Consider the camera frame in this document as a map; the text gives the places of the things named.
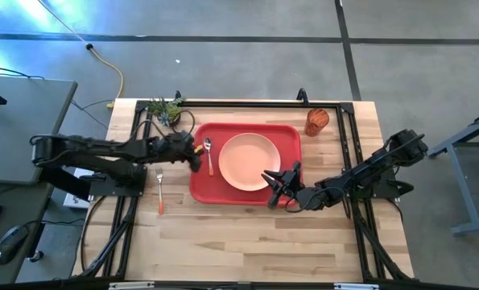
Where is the yellow extension cable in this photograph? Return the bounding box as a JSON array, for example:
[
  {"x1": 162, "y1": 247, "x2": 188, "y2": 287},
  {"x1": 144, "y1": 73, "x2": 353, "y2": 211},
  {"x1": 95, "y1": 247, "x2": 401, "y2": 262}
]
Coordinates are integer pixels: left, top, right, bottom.
[{"x1": 37, "y1": 0, "x2": 126, "y2": 110}]

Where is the grey metal stand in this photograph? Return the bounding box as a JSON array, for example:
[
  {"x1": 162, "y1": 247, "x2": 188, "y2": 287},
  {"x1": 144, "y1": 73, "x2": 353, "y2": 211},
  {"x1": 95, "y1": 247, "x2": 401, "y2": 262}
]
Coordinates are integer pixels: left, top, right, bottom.
[{"x1": 425, "y1": 110, "x2": 479, "y2": 237}]

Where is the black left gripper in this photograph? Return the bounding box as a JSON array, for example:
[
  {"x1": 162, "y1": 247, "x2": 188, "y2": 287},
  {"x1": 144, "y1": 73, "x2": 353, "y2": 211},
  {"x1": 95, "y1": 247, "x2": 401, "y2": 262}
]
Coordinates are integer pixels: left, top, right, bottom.
[{"x1": 156, "y1": 131, "x2": 204, "y2": 172}]

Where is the orange translucent cup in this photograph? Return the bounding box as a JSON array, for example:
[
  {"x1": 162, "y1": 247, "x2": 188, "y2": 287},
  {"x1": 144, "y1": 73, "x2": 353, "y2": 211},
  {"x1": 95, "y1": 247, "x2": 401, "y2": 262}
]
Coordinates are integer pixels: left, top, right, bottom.
[{"x1": 304, "y1": 107, "x2": 330, "y2": 138}]

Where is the white power adapter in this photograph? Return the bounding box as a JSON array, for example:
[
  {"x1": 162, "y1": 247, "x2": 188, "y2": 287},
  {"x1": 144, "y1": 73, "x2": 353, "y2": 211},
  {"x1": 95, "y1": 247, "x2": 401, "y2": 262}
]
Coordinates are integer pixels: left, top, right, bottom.
[{"x1": 63, "y1": 168, "x2": 96, "y2": 209}]

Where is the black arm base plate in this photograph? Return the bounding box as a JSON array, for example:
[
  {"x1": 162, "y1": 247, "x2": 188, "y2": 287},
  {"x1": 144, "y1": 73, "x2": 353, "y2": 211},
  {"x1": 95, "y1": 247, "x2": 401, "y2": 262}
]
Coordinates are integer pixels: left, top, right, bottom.
[
  {"x1": 343, "y1": 167, "x2": 401, "y2": 201},
  {"x1": 88, "y1": 164, "x2": 147, "y2": 198}
]

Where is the thin black cable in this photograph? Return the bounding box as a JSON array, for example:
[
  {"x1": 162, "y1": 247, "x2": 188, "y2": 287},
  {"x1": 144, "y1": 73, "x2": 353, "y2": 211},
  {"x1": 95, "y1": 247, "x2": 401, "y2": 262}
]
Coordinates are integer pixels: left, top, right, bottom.
[{"x1": 70, "y1": 98, "x2": 116, "y2": 131}]

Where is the black computer mouse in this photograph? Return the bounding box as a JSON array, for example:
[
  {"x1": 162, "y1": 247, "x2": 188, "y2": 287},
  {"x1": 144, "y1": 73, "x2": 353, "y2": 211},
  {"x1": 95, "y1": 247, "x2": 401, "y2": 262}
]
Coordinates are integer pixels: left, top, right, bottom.
[{"x1": 0, "y1": 224, "x2": 30, "y2": 266}]

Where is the white metal bracket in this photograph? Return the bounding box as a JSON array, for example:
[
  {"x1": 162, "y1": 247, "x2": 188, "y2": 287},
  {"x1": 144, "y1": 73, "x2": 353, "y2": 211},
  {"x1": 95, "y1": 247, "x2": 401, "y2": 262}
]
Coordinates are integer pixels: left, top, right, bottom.
[
  {"x1": 109, "y1": 281, "x2": 155, "y2": 290},
  {"x1": 334, "y1": 283, "x2": 380, "y2": 290}
]

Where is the small potted green plant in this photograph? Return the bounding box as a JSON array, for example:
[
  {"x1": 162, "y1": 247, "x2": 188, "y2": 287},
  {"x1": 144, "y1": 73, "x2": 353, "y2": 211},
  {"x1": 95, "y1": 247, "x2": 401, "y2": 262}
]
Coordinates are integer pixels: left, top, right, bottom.
[{"x1": 146, "y1": 95, "x2": 187, "y2": 128}]

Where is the black aluminium table frame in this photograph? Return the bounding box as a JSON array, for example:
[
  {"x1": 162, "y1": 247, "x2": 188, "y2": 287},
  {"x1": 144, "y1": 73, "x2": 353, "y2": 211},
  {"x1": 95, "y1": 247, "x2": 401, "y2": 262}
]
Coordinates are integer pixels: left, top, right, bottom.
[{"x1": 77, "y1": 98, "x2": 415, "y2": 283}]

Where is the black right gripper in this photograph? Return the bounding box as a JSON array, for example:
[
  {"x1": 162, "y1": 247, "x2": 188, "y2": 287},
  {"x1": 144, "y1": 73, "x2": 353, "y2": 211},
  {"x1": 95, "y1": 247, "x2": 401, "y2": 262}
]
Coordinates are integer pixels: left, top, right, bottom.
[{"x1": 262, "y1": 160, "x2": 324, "y2": 211}]

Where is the orange-handled metal fork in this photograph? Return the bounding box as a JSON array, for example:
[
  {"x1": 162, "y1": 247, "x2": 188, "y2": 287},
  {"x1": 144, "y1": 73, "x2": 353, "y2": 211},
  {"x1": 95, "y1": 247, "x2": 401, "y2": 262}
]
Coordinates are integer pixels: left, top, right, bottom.
[{"x1": 155, "y1": 168, "x2": 166, "y2": 216}]

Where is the red plastic tray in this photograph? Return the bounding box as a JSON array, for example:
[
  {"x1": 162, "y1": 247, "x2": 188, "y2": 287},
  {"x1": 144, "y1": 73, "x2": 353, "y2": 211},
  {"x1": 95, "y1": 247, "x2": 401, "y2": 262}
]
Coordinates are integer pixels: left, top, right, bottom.
[{"x1": 189, "y1": 122, "x2": 304, "y2": 206}]

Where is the black floor cable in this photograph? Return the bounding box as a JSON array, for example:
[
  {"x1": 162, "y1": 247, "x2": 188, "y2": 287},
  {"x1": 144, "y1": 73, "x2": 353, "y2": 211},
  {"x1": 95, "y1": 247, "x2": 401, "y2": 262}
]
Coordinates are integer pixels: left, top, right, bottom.
[{"x1": 0, "y1": 63, "x2": 46, "y2": 81}]

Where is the black mouse cable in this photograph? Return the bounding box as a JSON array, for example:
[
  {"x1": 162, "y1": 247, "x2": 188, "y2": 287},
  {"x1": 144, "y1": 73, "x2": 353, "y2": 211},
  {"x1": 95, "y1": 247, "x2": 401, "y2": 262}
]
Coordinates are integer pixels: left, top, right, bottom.
[{"x1": 23, "y1": 217, "x2": 86, "y2": 231}]

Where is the dark desk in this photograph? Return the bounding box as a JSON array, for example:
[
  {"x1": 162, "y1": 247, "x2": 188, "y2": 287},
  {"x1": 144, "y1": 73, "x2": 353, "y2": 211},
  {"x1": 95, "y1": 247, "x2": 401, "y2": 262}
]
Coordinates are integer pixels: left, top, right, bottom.
[{"x1": 0, "y1": 183, "x2": 53, "y2": 285}]

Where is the grey desk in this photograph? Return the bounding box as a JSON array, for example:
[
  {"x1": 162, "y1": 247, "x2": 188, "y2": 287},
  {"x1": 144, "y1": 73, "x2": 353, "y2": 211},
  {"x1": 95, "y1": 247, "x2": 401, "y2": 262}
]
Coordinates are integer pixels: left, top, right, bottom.
[{"x1": 0, "y1": 75, "x2": 79, "y2": 186}]

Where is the orange-handled metal spoon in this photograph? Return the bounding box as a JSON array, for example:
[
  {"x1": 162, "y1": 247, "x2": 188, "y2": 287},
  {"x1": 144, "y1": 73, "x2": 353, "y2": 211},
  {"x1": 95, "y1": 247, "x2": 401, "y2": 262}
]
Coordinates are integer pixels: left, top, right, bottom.
[{"x1": 203, "y1": 137, "x2": 215, "y2": 177}]

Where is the orange round plate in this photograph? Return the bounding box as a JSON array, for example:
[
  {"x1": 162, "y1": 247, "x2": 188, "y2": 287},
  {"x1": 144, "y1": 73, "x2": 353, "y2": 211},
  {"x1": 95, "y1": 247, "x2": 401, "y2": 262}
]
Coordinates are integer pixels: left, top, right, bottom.
[{"x1": 217, "y1": 132, "x2": 282, "y2": 193}]

